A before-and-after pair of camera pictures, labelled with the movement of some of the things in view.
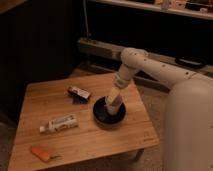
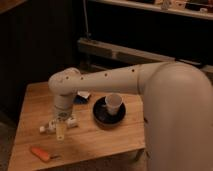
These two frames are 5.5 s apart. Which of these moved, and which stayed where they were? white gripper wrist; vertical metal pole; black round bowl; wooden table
Moved: white gripper wrist
Stayed: vertical metal pole; black round bowl; wooden table
